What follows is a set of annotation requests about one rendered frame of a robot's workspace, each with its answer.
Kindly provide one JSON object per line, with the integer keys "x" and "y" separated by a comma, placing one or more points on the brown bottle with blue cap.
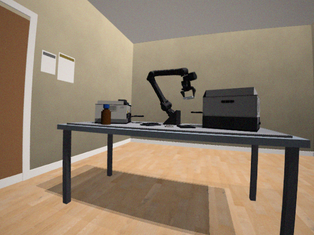
{"x": 106, "y": 115}

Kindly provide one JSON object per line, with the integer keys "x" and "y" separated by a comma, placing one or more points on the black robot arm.
{"x": 165, "y": 104}

